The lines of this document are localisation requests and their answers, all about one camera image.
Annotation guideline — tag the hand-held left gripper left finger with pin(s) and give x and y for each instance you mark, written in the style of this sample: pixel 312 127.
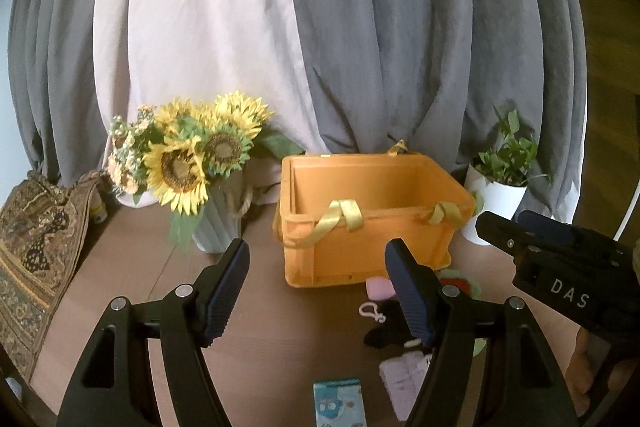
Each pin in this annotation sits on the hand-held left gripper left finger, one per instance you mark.
pixel 227 292

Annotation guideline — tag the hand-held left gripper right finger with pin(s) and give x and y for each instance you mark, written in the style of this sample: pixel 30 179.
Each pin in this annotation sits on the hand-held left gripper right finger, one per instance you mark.
pixel 407 287

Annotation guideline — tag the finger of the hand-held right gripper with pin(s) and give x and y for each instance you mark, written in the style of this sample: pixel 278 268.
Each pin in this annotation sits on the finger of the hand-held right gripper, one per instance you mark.
pixel 547 227
pixel 500 232

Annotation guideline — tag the small pink plush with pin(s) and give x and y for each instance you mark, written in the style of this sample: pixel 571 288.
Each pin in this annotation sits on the small pink plush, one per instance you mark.
pixel 378 289

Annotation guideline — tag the black plush toy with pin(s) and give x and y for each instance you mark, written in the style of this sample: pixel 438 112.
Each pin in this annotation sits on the black plush toy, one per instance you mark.
pixel 387 332

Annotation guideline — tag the green plush toy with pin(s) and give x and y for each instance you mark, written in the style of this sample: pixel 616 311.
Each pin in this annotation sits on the green plush toy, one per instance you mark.
pixel 472 289

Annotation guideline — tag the orange bin with yellow ribbons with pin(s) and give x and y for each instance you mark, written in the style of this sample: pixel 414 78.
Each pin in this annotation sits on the orange bin with yellow ribbons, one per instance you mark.
pixel 350 257

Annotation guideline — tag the pale lavender cloth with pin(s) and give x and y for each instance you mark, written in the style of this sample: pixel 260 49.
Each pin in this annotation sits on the pale lavender cloth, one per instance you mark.
pixel 402 377

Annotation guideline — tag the person's right hand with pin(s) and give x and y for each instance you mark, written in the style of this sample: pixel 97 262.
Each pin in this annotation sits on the person's right hand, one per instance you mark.
pixel 582 357

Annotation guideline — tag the green plant in white pot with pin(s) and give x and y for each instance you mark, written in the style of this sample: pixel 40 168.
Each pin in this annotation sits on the green plant in white pot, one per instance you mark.
pixel 497 202

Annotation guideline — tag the white ribbed vase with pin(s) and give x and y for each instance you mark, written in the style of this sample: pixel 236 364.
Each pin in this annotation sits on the white ribbed vase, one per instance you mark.
pixel 220 222

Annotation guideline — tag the white sheer curtain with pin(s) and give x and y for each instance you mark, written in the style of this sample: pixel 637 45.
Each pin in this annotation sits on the white sheer curtain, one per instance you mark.
pixel 584 122

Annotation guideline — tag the blue tissue packet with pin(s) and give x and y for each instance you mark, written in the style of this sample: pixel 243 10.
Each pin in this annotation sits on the blue tissue packet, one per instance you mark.
pixel 340 404

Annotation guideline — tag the sunflower bouquet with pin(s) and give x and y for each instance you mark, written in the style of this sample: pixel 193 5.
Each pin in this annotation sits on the sunflower bouquet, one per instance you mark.
pixel 185 162

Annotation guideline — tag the small bottle with yellow label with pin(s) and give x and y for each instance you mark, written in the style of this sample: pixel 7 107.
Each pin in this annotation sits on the small bottle with yellow label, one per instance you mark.
pixel 100 209

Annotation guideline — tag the small pink flower bunch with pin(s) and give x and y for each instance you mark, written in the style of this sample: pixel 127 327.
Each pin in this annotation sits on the small pink flower bunch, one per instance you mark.
pixel 122 157

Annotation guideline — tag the brown patterned cloth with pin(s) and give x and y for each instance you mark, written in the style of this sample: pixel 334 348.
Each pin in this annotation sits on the brown patterned cloth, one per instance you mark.
pixel 35 252

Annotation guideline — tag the grey curtain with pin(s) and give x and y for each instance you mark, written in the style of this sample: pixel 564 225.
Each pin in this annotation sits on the grey curtain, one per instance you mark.
pixel 425 32
pixel 45 82

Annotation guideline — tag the pale pink curtain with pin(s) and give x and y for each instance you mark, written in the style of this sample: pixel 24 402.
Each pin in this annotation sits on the pale pink curtain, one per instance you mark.
pixel 200 32

